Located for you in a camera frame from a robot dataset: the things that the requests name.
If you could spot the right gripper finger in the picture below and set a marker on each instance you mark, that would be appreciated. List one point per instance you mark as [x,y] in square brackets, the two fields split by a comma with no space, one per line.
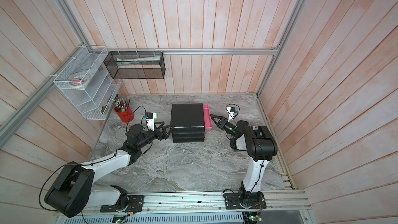
[217,117]
[220,123]

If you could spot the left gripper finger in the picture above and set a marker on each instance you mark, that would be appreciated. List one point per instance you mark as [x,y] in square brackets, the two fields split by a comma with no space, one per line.
[161,125]
[166,132]

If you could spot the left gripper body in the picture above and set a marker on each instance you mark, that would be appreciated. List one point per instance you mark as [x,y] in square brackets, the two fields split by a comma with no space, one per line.
[158,135]

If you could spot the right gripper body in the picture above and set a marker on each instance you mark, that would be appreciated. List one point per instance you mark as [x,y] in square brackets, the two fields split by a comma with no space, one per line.
[229,127]

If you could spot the pink drawer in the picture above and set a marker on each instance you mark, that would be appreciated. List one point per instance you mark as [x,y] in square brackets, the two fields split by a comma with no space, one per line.
[207,117]

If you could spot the black drawer cabinet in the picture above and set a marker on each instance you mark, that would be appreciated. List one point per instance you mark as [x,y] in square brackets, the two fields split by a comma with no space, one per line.
[188,122]

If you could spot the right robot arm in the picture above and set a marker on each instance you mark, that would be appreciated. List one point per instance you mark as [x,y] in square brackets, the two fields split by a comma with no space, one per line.
[261,147]

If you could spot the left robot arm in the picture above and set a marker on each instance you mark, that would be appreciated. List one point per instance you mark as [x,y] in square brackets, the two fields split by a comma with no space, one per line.
[72,191]

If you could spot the red pen cup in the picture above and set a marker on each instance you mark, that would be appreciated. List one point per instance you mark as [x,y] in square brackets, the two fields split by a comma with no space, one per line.
[125,115]

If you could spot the pens in cup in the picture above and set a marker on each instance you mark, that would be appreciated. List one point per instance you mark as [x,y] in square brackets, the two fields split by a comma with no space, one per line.
[122,104]

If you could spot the black mesh basket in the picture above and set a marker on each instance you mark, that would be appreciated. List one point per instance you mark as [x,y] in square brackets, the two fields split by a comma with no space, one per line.
[135,65]

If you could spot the tape roll in shelf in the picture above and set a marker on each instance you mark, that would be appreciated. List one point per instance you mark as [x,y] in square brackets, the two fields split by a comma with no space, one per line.
[78,81]

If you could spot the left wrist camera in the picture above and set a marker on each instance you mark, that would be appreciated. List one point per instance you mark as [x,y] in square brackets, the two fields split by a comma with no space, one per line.
[150,120]

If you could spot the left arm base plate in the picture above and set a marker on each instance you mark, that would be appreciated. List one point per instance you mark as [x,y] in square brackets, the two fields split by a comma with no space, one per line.
[128,204]

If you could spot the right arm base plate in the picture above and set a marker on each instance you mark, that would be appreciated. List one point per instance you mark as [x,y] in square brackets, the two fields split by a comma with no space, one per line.
[244,201]

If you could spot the white wire shelf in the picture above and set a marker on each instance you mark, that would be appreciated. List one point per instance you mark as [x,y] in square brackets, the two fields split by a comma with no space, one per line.
[95,101]

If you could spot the aluminium frame crossbar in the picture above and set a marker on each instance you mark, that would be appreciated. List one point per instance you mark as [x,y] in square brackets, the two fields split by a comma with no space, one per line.
[201,51]

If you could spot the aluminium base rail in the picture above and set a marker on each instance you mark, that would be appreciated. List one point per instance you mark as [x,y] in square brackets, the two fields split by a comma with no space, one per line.
[213,201]

